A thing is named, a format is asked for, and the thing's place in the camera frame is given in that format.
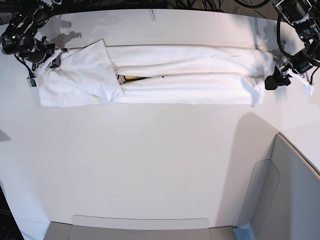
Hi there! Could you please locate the white t-shirt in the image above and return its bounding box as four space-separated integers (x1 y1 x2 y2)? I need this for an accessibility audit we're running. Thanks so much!
38 40 275 108

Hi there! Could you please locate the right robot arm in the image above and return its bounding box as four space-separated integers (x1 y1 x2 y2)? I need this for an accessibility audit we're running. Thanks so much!
0 0 73 87

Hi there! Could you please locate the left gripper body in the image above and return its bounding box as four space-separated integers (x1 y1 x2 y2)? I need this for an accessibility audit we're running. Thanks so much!
275 57 309 85

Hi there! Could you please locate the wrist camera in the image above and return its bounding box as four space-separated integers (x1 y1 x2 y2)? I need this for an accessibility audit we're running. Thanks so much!
303 84 314 96
27 76 38 88

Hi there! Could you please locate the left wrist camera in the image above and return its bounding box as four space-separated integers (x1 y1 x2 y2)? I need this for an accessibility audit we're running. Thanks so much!
303 84 314 96

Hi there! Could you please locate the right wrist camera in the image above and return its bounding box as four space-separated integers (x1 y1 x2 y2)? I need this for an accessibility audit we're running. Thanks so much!
27 76 38 88

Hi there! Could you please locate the beige chair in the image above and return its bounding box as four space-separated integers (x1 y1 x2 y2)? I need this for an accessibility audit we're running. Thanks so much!
45 133 320 240

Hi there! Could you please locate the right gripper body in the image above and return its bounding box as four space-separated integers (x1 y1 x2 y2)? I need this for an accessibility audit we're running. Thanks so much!
31 43 69 78

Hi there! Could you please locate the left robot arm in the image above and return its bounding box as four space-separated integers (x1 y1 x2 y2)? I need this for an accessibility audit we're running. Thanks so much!
264 0 320 95

